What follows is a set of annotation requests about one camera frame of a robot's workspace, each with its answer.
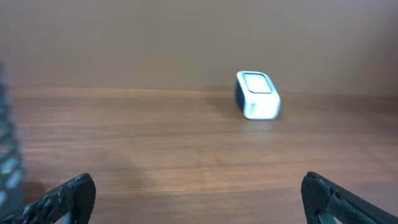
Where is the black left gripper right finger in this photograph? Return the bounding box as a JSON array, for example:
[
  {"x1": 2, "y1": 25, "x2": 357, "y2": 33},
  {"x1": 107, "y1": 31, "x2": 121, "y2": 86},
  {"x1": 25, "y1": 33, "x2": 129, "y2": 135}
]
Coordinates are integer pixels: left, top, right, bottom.
[{"x1": 301, "y1": 172, "x2": 397, "y2": 224}]

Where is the white barcode scanner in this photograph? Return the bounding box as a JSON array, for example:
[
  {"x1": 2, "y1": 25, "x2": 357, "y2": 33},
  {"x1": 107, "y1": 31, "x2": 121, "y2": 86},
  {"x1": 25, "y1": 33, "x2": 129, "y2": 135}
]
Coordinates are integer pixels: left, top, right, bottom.
[{"x1": 235, "y1": 71, "x2": 281, "y2": 120}]

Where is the grey plastic basket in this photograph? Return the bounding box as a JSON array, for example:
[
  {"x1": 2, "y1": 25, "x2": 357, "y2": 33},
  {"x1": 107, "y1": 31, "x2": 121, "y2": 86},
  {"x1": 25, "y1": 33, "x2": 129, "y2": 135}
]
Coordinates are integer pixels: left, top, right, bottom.
[{"x1": 1, "y1": 67, "x2": 24, "y2": 217}]

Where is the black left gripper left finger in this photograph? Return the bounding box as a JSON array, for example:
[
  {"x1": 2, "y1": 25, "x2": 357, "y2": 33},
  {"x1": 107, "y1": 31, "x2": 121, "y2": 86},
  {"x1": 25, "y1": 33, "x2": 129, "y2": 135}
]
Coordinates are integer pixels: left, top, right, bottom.
[{"x1": 1, "y1": 173, "x2": 96, "y2": 224}]

